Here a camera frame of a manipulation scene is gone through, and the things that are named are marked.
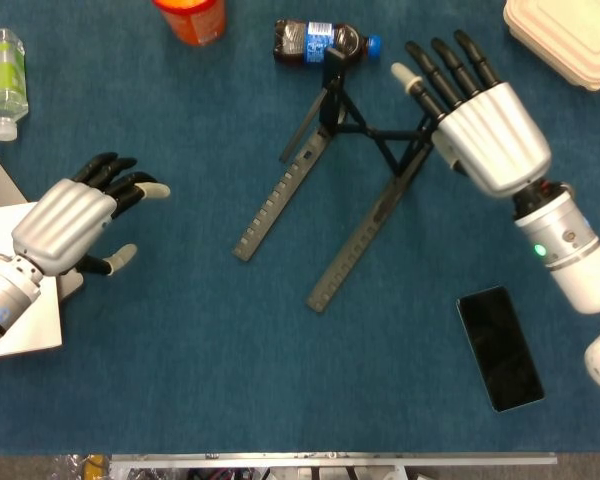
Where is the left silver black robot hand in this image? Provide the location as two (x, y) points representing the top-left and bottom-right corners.
(11, 152), (172, 278)

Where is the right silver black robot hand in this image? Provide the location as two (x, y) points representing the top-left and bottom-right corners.
(390, 28), (553, 200)

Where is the black folding laptop stand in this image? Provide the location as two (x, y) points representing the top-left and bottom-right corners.
(231, 46), (439, 315)

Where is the grey closed laptop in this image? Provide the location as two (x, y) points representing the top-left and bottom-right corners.
(0, 137), (85, 301)

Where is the white product box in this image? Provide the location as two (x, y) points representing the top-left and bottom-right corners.
(0, 201), (64, 362)

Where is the beige lidded food container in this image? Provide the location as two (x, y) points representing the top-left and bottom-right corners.
(502, 0), (600, 93)

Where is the clear bottle green label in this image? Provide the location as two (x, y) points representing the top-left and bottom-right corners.
(0, 27), (30, 142)

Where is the blue table cloth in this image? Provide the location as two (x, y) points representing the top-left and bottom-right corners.
(0, 0), (600, 457)

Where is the black smartphone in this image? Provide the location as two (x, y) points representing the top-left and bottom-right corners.
(455, 285), (547, 414)

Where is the cola bottle blue label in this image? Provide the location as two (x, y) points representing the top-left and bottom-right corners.
(272, 18), (383, 69)

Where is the orange red snack canister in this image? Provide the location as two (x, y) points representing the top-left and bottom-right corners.
(151, 0), (228, 48)

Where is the clear plastic bag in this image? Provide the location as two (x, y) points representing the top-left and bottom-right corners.
(49, 453), (87, 480)

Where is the yellow tool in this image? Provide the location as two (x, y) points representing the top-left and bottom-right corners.
(82, 453), (112, 480)

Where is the bundle of cables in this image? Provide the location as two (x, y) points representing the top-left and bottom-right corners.
(187, 467), (261, 480)

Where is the silver aluminium rail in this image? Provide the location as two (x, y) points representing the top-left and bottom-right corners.
(109, 451), (559, 480)

